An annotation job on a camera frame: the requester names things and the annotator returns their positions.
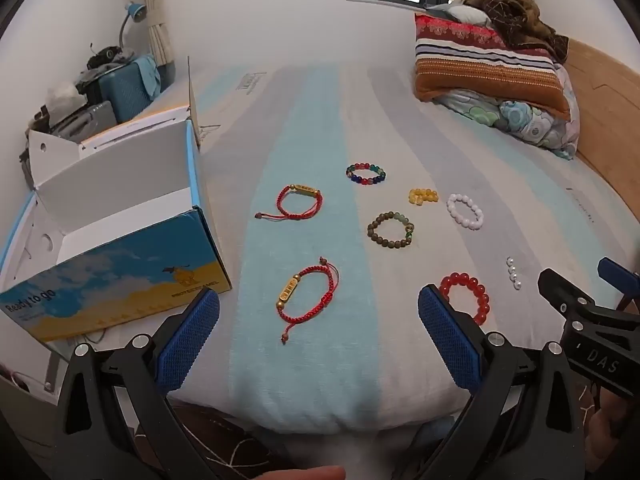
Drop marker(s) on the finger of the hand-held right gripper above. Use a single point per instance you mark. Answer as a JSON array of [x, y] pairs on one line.
[[562, 290], [617, 272]]

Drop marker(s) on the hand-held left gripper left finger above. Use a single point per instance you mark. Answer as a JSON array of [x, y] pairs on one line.
[[190, 340]]

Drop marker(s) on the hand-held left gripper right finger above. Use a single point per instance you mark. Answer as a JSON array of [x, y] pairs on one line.
[[445, 340]]

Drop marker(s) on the blue and white cardboard box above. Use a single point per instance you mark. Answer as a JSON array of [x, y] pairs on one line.
[[125, 200]]

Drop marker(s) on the person's left hand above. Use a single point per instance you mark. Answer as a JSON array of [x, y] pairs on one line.
[[310, 473]]

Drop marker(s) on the floral quilt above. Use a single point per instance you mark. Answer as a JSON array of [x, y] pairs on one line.
[[530, 120]]

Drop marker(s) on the striped pillow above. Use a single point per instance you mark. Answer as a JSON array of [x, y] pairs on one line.
[[480, 70]]

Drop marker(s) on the grey suitcase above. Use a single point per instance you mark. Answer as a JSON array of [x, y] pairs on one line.
[[87, 117]]

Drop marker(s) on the striped bed sheet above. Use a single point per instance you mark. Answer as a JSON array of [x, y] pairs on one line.
[[310, 125]]

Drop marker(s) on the teal suitcase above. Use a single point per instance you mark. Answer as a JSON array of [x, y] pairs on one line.
[[125, 90]]

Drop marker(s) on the brown blanket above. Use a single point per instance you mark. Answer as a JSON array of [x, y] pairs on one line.
[[520, 15]]

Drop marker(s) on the white plastic bag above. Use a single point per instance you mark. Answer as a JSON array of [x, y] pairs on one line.
[[62, 94]]

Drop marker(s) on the pile of dark clothes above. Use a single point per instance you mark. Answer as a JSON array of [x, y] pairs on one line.
[[107, 57]]

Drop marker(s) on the grey pillow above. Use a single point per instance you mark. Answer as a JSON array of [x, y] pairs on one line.
[[460, 12]]

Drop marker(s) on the blue desk lamp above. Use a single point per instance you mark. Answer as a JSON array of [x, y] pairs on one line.
[[135, 11]]

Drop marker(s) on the wooden bed frame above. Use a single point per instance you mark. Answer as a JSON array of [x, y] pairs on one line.
[[610, 100]]

